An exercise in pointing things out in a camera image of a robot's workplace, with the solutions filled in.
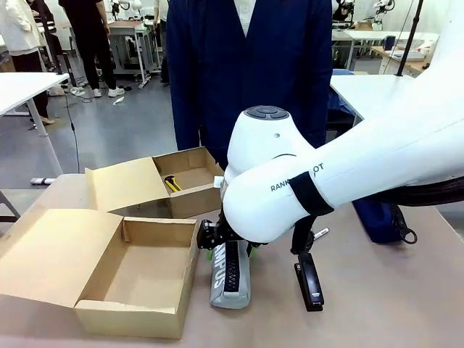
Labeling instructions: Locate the wooden table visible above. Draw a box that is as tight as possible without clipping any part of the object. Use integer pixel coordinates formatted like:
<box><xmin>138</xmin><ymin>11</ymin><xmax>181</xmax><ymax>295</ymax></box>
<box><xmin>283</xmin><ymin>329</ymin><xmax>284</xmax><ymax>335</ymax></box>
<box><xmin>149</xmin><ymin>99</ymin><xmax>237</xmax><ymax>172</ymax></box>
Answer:
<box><xmin>371</xmin><ymin>45</ymin><xmax>436</xmax><ymax>75</ymax></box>

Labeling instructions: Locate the black stand pole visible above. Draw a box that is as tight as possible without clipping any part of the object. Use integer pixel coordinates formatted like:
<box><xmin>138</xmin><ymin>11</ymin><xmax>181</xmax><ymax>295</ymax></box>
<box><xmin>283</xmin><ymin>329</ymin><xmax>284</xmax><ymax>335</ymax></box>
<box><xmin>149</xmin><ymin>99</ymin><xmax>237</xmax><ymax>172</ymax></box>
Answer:
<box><xmin>36</xmin><ymin>0</ymin><xmax>79</xmax><ymax>88</ymax></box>
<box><xmin>396</xmin><ymin>0</ymin><xmax>425</xmax><ymax>78</ymax></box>

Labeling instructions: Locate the person in blue coat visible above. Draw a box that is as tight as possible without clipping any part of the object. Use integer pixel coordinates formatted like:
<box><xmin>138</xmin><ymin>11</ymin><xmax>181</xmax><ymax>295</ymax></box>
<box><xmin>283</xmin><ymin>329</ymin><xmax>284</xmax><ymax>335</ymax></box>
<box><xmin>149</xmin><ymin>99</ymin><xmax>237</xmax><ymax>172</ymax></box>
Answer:
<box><xmin>165</xmin><ymin>0</ymin><xmax>334</xmax><ymax>171</ymax></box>

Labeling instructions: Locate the black stapler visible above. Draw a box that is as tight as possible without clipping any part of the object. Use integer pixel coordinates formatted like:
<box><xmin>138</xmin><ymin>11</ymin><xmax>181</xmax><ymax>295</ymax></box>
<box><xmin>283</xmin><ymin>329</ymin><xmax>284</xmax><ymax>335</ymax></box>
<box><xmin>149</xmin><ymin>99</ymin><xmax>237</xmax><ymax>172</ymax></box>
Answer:
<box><xmin>293</xmin><ymin>252</ymin><xmax>326</xmax><ymax>313</ymax></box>

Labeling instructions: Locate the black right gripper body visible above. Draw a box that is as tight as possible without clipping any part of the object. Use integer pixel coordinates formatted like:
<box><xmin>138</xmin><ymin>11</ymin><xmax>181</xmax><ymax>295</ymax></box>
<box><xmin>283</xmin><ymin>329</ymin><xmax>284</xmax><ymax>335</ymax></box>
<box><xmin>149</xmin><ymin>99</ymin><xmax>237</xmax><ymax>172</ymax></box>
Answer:
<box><xmin>216</xmin><ymin>209</ymin><xmax>251</xmax><ymax>254</ymax></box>

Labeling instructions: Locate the large open cardboard box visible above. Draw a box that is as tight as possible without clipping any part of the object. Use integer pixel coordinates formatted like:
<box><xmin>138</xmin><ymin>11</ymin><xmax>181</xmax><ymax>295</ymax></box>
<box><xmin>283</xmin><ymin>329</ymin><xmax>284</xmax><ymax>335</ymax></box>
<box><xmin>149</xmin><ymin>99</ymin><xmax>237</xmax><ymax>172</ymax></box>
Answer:
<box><xmin>0</xmin><ymin>207</ymin><xmax>201</xmax><ymax>340</ymax></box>

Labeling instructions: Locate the small cardboard box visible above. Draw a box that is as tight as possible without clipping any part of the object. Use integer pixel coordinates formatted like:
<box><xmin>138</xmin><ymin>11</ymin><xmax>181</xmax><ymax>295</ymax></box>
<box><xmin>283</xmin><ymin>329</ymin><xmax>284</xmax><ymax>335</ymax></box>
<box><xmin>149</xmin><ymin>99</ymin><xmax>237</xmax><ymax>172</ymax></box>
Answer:
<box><xmin>85</xmin><ymin>146</ymin><xmax>225</xmax><ymax>220</ymax></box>

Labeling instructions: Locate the navy blue zip pouch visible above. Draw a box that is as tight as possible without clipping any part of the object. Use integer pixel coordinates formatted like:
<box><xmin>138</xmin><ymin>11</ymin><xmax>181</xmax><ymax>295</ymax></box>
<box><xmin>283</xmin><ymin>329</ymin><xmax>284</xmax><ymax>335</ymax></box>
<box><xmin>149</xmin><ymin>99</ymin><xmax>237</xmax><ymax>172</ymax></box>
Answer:
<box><xmin>352</xmin><ymin>199</ymin><xmax>418</xmax><ymax>245</ymax></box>

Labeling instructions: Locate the black braided cable bundle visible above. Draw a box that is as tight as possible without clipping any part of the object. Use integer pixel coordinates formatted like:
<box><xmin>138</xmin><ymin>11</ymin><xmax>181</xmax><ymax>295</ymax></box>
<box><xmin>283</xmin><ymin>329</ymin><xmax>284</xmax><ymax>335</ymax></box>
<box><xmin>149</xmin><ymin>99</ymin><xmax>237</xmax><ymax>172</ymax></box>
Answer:
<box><xmin>289</xmin><ymin>176</ymin><xmax>464</xmax><ymax>257</ymax></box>

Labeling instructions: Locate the grey zip pencil case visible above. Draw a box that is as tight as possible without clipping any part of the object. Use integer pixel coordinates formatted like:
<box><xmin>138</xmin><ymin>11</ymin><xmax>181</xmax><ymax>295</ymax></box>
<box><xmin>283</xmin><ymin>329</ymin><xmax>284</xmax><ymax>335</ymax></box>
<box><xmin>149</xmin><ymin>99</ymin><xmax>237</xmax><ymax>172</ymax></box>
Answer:
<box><xmin>209</xmin><ymin>241</ymin><xmax>252</xmax><ymax>310</ymax></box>

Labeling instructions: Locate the black floor cable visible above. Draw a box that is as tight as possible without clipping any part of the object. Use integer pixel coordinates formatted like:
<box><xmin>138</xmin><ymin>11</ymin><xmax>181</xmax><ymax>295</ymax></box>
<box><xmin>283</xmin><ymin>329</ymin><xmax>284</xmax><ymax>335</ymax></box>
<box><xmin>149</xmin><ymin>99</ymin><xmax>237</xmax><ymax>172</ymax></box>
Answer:
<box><xmin>63</xmin><ymin>86</ymin><xmax>81</xmax><ymax>175</ymax></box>

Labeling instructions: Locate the long white table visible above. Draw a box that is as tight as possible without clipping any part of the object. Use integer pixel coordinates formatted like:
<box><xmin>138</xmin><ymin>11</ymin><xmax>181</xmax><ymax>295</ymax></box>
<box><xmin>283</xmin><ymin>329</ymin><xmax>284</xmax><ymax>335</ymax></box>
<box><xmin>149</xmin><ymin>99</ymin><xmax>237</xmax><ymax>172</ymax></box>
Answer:
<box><xmin>343</xmin><ymin>30</ymin><xmax>440</xmax><ymax>70</ymax></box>

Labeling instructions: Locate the person in black clothes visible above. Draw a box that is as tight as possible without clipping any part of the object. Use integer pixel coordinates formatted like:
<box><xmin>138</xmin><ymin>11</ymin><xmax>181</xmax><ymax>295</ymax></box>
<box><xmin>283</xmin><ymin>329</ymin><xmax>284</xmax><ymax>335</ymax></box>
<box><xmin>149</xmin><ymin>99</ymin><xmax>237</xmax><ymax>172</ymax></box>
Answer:
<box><xmin>57</xmin><ymin>0</ymin><xmax>126</xmax><ymax>99</ymax></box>

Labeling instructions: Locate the black strap on arm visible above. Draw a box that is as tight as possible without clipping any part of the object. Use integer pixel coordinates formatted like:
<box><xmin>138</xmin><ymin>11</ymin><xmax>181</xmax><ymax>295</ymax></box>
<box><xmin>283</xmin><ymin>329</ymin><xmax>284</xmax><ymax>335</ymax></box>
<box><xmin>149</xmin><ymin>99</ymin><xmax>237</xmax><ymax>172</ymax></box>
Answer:
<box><xmin>289</xmin><ymin>171</ymin><xmax>335</xmax><ymax>218</ymax></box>

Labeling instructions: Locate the grey workbench brown top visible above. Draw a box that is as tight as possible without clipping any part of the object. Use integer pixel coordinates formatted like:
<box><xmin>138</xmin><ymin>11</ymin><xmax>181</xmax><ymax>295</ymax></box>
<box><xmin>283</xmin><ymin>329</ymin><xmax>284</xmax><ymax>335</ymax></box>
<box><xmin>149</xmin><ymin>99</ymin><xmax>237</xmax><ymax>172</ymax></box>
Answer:
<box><xmin>107</xmin><ymin>20</ymin><xmax>152</xmax><ymax>90</ymax></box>

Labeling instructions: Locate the person in white coat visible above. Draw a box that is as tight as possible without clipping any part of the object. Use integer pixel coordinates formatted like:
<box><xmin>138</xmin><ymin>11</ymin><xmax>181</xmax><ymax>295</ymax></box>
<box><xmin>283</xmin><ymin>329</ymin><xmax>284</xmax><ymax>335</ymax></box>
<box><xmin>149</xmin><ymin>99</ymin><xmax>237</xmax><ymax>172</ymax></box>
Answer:
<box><xmin>0</xmin><ymin>0</ymin><xmax>56</xmax><ymax>126</ymax></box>

